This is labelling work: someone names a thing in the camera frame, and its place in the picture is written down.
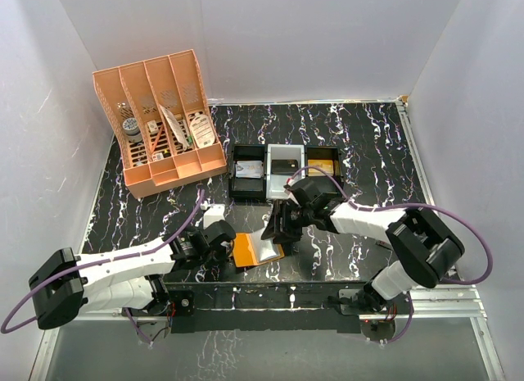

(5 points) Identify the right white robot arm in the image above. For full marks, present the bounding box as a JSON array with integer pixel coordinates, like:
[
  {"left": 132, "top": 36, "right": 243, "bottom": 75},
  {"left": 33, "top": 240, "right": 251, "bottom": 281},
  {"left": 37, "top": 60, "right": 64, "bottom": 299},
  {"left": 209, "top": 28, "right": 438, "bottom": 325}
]
[{"left": 261, "top": 178, "right": 465, "bottom": 314}]

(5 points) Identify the orange leather card holder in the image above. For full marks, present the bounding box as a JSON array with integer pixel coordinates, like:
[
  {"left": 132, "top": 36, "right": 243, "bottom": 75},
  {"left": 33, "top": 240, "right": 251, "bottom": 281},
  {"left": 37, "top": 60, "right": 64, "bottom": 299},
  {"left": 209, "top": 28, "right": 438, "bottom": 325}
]
[{"left": 233, "top": 229, "right": 285, "bottom": 268}]

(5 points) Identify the left black card bin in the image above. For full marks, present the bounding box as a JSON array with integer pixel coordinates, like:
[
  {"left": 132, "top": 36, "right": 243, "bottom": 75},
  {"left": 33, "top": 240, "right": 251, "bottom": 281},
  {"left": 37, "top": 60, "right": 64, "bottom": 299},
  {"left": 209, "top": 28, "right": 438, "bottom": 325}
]
[{"left": 228, "top": 144, "right": 267, "bottom": 202}]

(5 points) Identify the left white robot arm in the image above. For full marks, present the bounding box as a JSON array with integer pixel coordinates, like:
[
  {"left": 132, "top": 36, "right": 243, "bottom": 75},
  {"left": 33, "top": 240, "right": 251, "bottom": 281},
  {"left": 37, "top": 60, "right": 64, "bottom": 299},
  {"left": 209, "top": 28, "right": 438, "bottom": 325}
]
[{"left": 29, "top": 220, "right": 236, "bottom": 330}]

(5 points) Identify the aluminium table frame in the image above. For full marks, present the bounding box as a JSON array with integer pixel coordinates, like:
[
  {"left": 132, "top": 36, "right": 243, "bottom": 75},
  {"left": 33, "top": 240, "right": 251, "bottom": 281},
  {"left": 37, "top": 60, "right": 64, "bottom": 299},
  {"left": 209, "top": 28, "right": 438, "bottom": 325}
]
[{"left": 35, "top": 101, "right": 505, "bottom": 380}]

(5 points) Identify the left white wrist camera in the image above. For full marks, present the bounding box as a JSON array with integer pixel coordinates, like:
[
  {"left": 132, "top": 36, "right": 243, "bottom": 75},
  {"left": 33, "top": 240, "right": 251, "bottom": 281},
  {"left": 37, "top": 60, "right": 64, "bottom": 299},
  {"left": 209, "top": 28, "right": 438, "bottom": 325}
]
[{"left": 201, "top": 202, "right": 225, "bottom": 229}]

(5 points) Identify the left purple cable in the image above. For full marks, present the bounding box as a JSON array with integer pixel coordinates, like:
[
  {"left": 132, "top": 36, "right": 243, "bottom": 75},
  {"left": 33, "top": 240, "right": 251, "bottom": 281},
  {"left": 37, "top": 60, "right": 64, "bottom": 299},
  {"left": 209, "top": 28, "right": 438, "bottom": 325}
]
[{"left": 0, "top": 188, "right": 206, "bottom": 349}]

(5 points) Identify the gold credit card stack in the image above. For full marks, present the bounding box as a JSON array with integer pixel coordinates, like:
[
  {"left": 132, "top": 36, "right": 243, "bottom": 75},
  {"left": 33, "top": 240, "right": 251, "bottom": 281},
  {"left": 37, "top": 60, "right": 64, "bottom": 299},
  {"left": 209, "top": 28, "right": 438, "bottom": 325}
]
[{"left": 308, "top": 159, "right": 340, "bottom": 177}]

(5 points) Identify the silver credit card stack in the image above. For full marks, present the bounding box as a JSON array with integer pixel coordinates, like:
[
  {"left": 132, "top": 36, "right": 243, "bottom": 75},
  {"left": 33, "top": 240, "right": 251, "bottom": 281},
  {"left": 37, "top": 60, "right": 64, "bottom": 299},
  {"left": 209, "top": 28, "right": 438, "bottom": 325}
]
[{"left": 234, "top": 161, "right": 264, "bottom": 179}]

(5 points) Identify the purple cable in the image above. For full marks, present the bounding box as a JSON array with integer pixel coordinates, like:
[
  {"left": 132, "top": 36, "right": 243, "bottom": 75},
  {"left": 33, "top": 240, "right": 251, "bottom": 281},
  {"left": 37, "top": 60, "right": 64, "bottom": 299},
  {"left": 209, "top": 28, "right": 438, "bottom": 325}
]
[
  {"left": 0, "top": 188, "right": 206, "bottom": 349},
  {"left": 284, "top": 166, "right": 492, "bottom": 343}
]

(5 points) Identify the black credit card stack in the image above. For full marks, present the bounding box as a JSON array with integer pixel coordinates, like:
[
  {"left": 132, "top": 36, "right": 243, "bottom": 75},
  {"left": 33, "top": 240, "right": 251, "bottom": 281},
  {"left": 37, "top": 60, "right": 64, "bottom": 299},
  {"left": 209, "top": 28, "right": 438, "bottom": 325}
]
[{"left": 271, "top": 159, "right": 300, "bottom": 175}]

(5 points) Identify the peach desk file organizer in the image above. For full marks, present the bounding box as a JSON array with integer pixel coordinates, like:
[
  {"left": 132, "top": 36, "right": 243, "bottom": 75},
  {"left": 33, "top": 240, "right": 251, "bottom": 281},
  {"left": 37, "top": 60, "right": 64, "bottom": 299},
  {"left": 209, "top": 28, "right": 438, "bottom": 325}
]
[{"left": 93, "top": 50, "right": 227, "bottom": 198}]

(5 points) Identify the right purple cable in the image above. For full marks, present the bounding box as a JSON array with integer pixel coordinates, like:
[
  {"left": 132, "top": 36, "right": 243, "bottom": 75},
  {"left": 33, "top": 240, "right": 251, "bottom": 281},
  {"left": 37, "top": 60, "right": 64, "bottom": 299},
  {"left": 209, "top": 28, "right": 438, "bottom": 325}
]
[{"left": 284, "top": 166, "right": 492, "bottom": 343}]

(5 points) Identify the white paper leaflet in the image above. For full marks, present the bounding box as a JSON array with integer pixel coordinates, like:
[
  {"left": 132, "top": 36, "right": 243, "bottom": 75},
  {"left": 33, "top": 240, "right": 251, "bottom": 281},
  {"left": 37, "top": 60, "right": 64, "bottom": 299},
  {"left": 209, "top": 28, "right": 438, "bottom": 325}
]
[{"left": 160, "top": 106, "right": 189, "bottom": 150}]

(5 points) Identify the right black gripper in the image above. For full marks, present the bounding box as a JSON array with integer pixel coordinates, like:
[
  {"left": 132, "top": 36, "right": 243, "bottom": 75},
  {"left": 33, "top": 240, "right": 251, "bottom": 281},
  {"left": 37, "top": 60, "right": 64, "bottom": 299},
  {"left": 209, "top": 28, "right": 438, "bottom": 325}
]
[{"left": 263, "top": 199, "right": 314, "bottom": 243}]

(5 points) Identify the white middle card bin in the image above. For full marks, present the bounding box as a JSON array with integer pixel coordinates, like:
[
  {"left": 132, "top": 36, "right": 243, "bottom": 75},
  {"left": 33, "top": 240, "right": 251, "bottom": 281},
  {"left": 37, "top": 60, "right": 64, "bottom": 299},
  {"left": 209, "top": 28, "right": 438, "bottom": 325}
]
[{"left": 265, "top": 144, "right": 305, "bottom": 200}]

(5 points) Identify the orange pencil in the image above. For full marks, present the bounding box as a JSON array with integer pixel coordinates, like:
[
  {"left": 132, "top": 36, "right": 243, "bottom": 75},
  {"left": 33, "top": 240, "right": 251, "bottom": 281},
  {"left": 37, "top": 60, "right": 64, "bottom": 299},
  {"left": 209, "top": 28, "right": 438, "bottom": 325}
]
[{"left": 151, "top": 124, "right": 165, "bottom": 153}]

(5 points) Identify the right black card bin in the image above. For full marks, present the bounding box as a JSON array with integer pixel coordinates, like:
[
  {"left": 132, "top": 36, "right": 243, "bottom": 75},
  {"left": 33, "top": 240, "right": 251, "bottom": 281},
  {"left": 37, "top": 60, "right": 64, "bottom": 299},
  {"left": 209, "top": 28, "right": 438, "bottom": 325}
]
[{"left": 306, "top": 146, "right": 344, "bottom": 196}]

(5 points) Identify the white labelled package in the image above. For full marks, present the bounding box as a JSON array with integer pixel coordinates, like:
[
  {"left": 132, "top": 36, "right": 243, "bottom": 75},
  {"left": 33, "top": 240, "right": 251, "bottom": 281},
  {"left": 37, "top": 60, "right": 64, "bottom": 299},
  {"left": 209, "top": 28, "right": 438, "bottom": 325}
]
[{"left": 189, "top": 113, "right": 216, "bottom": 148}]

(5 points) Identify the black card bin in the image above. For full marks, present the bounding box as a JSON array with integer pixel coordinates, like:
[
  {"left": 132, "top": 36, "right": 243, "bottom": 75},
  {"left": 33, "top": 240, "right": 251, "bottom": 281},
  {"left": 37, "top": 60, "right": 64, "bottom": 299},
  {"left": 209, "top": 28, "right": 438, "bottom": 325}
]
[
  {"left": 306, "top": 146, "right": 344, "bottom": 196},
  {"left": 228, "top": 144, "right": 267, "bottom": 202}
]

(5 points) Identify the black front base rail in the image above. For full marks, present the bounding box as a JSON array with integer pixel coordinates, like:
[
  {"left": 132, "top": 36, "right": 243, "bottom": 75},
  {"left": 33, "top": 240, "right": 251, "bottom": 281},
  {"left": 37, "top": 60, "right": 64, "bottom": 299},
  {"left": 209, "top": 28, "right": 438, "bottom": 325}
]
[{"left": 122, "top": 280, "right": 414, "bottom": 335}]

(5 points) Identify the grey tape roll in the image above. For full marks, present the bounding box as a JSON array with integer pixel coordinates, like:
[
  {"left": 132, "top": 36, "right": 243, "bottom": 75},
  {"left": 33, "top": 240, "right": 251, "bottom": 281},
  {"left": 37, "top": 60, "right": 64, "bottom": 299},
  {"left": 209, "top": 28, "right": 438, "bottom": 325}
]
[{"left": 122, "top": 117, "right": 142, "bottom": 143}]

